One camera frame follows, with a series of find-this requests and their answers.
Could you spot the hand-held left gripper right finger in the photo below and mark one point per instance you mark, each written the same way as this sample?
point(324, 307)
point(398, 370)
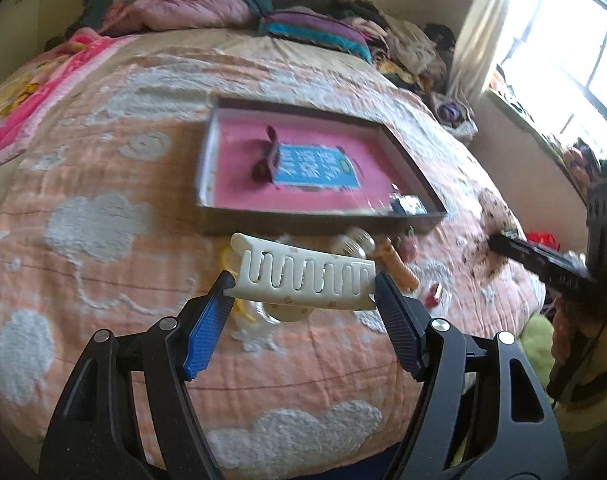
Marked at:
point(398, 320)

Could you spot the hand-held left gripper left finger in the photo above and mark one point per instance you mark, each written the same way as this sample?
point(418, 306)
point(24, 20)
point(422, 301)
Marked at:
point(208, 325)

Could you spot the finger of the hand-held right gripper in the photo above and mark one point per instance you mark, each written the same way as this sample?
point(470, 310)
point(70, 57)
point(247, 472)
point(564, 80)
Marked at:
point(528, 257)

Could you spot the red ball earrings packet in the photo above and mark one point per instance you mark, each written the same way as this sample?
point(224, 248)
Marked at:
point(433, 296)

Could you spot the white hair clip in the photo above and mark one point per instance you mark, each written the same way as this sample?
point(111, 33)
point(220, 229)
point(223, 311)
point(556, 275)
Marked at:
point(283, 295)

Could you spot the white pearl earrings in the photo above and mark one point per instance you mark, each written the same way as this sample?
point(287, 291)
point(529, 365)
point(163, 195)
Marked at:
point(356, 242)

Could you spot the grey cardboard box pink lining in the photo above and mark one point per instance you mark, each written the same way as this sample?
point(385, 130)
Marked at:
point(233, 180)

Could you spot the person's right hand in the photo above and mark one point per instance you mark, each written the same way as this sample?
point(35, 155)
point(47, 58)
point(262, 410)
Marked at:
point(606, 355)

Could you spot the red cloth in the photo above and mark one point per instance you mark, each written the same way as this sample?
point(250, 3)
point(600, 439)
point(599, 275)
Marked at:
point(541, 239)

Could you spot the yellow hair clip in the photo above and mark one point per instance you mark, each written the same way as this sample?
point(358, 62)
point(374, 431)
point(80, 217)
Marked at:
point(243, 310)

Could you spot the orange hair claw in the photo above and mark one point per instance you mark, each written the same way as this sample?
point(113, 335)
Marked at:
point(396, 260)

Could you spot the colourful clutter by window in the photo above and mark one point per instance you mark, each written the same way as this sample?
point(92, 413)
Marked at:
point(578, 160)

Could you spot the peach cloud pattern blanket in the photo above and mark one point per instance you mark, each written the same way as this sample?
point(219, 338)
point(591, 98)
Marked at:
point(133, 285)

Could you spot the green cloth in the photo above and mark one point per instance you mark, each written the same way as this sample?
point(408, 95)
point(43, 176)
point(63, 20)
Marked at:
point(533, 345)

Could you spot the small black packet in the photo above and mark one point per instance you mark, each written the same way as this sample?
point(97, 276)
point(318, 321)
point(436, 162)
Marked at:
point(406, 205)

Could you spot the purple cloth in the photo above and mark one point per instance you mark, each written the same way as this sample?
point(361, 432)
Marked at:
point(451, 110)

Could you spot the blue card packet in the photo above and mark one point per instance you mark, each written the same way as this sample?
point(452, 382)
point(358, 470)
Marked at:
point(313, 167)

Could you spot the window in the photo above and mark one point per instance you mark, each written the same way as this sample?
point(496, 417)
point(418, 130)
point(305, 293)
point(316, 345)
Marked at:
point(558, 60)

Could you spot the white curtain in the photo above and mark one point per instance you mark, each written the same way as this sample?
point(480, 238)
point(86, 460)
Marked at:
point(483, 25)

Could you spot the pile of clothes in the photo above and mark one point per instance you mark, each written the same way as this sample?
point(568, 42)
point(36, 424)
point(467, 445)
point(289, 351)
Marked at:
point(408, 45)

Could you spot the pink cartoon blanket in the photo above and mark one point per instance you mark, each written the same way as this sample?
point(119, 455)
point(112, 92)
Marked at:
point(33, 105)

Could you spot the purple and teal pillow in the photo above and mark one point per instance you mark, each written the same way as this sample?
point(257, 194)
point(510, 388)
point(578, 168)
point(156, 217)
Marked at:
point(308, 30)

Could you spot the pink and teal quilt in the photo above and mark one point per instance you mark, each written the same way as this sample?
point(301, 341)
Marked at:
point(183, 7)

